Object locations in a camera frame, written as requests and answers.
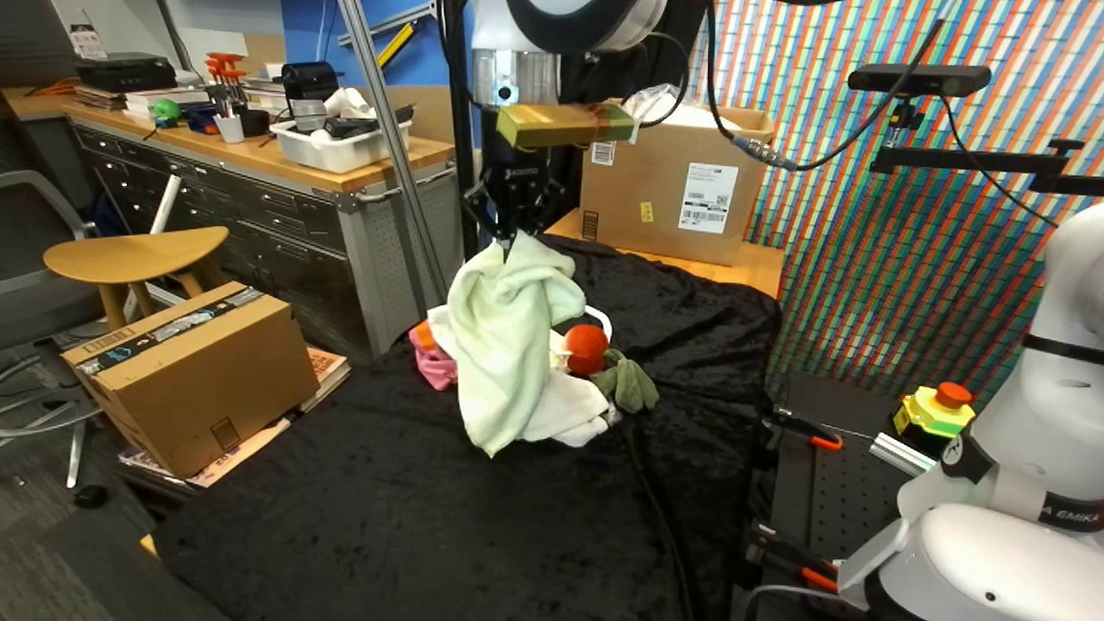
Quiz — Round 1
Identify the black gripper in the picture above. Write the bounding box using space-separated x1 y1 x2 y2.
475 146 588 253

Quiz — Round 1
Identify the pale yellow cloth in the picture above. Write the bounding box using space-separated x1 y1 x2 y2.
425 227 595 464

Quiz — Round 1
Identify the olive green cloth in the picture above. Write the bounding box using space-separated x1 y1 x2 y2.
558 321 665 418

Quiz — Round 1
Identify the white cloth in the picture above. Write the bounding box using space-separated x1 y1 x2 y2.
521 300 629 457

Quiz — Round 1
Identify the black pole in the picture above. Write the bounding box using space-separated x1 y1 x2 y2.
446 0 482 261

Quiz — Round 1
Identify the grey slanted metal pole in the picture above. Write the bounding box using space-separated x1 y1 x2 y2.
335 0 452 309

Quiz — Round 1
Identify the cardboard box with label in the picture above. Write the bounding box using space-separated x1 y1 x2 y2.
575 108 775 268

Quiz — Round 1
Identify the white plastic bin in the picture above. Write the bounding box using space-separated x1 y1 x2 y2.
269 105 422 176

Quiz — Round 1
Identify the tan wooden platform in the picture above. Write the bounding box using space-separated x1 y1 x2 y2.
542 204 789 305

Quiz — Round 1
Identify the blue board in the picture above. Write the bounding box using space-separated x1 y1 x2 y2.
279 0 498 102

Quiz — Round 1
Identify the wooden top workbench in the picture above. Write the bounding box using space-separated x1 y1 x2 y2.
0 82 464 359

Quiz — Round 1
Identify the small orange object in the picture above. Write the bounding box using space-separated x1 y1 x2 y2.
205 53 251 85

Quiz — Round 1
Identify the black table cloth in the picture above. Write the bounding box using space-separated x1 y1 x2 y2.
152 234 794 621

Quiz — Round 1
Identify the large cardboard box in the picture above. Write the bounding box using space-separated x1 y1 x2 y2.
63 279 321 482

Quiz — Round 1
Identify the small green object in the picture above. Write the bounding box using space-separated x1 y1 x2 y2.
150 97 189 133

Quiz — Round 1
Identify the wooden stool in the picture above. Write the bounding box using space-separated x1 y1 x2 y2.
40 226 235 330

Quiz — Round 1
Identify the black device box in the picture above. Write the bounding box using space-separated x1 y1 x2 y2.
74 57 183 97

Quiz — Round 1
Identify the multicolour striped backdrop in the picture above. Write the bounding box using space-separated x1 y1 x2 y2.
687 0 1104 406

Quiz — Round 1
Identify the short aluminium bar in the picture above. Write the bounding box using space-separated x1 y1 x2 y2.
871 430 943 480

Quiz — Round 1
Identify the yellow red emergency stop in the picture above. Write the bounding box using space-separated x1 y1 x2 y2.
894 379 980 447

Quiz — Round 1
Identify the black horizontal bar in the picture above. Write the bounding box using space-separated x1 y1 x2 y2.
871 138 1104 202

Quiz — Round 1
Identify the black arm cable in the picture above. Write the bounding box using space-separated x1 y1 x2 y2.
641 0 958 176

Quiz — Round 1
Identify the aluminium frame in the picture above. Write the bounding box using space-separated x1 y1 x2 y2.
122 173 185 323

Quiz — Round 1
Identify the orange handled clamp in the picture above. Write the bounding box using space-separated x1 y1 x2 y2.
763 406 849 457
750 520 844 598

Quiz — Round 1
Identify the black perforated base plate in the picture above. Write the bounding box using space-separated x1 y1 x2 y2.
736 376 924 621

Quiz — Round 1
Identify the black camera on stand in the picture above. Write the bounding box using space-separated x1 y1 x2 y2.
849 64 994 133

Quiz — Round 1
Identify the thin black camera cable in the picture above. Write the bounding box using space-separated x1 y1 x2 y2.
936 90 1052 226

